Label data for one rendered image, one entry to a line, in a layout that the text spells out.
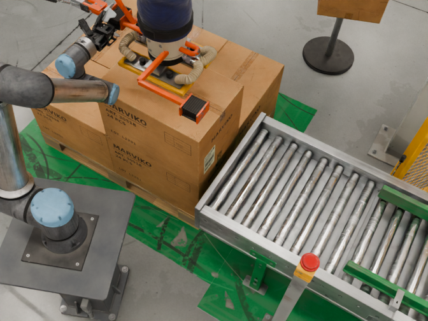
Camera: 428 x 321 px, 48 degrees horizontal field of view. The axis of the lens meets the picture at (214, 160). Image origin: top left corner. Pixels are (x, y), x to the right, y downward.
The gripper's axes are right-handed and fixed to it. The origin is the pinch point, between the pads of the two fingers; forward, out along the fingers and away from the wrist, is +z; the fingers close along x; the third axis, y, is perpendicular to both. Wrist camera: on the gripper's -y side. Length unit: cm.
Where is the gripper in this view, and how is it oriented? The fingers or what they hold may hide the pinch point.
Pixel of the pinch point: (114, 15)
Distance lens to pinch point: 224.8
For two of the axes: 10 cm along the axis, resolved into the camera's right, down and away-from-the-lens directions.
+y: 8.6, 4.5, -2.6
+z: 5.1, -7.1, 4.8
